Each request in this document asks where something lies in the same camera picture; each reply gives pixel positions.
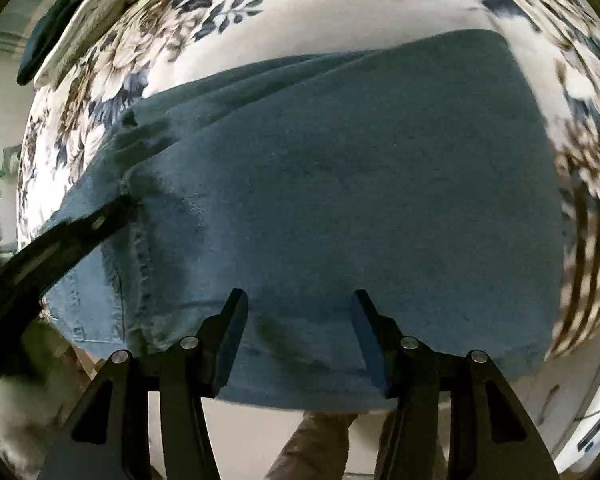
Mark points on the blue denim pants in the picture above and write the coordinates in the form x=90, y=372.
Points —
x=330, y=210

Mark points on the floral bed sheet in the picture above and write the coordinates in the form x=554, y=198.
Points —
x=330, y=5

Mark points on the dark green cloth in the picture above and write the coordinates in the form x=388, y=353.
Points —
x=62, y=10

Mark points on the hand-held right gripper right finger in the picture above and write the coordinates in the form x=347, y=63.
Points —
x=366, y=335

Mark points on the person's legs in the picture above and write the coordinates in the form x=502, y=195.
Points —
x=325, y=447

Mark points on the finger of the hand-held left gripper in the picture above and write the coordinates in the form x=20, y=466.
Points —
x=87, y=227

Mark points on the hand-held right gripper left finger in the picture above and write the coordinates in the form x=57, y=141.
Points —
x=231, y=336

